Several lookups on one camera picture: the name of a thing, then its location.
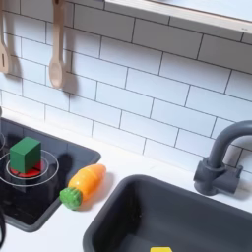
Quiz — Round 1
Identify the dark grey toy sink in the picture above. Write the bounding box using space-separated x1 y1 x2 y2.
82 174 252 252

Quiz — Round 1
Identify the yellow toy block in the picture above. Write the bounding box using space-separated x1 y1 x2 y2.
150 246 173 252

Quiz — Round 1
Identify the wooden slotted spatula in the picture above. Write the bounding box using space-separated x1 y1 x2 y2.
0 0 11 75

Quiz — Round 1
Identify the green toy block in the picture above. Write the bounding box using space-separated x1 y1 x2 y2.
9 136 42 175

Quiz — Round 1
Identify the dark grey toy tap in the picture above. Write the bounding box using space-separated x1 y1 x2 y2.
192 119 252 197

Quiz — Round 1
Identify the wooden spoon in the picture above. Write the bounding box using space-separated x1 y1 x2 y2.
48 0 67 90

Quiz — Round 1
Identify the light wooden shelf board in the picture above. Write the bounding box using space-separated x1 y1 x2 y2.
103 0 252 35

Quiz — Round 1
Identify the black toy stove top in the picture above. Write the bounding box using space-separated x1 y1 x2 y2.
0 117 102 233

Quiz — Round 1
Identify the orange toy carrot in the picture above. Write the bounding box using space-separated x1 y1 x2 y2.
58 162 107 212

